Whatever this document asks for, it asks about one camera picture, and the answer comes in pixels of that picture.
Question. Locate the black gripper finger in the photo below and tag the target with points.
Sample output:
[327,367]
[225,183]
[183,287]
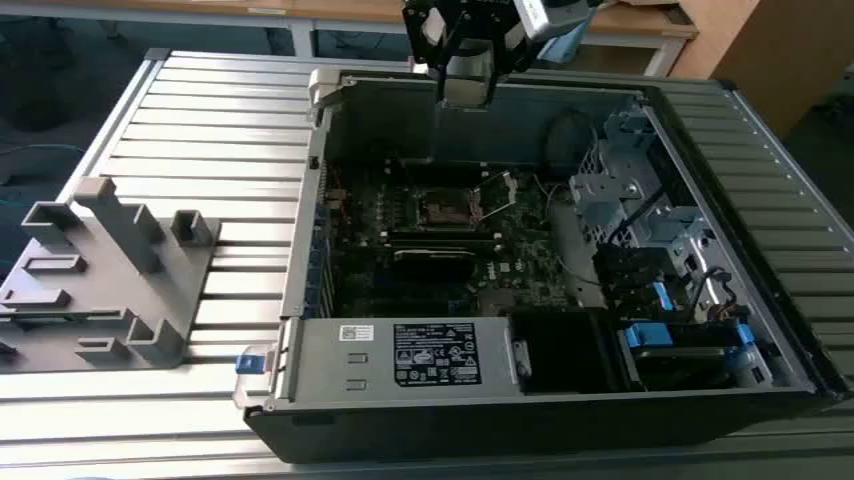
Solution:
[440,85]
[493,80]

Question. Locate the silver CPU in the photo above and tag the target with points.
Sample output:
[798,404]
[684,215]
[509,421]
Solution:
[467,92]

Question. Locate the CPU socket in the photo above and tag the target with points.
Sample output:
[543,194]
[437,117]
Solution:
[443,210]

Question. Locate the black RAM slot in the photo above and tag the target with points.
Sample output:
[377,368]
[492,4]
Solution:
[440,244]
[440,235]

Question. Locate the beige case latch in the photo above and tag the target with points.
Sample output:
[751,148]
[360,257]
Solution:
[327,82]

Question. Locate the silver metal drive cage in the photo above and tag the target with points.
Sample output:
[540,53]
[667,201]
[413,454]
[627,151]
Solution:
[600,190]

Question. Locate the green motherboard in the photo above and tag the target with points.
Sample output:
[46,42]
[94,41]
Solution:
[527,250]

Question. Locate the small black graphics card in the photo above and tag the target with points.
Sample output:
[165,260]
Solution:
[433,270]

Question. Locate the wooden cabinet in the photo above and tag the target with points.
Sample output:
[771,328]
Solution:
[767,50]

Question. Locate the brown chipset heatsink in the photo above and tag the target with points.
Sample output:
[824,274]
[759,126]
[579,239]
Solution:
[499,302]

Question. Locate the narrow blue drive clip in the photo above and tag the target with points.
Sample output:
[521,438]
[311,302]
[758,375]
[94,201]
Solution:
[660,295]

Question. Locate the wide blue drive latch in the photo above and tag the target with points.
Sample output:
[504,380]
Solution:
[647,334]

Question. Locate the grey plastic parts rack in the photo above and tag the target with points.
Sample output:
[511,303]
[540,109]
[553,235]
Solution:
[173,280]

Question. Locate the silver power supply unit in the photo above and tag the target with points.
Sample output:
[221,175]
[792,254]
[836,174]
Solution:
[313,370]

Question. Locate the blue power supply latch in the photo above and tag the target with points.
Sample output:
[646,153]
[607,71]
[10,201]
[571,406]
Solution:
[249,364]

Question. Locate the tall blue drive clip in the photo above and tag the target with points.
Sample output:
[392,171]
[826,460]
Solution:
[743,334]

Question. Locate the black hard disk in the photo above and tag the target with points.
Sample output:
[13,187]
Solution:
[674,367]

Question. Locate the black open PC case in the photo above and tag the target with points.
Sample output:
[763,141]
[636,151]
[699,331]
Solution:
[467,430]

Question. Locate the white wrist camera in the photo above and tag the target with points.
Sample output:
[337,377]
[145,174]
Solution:
[553,17]

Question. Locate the wooden desk white frame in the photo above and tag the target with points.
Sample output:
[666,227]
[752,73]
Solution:
[634,25]

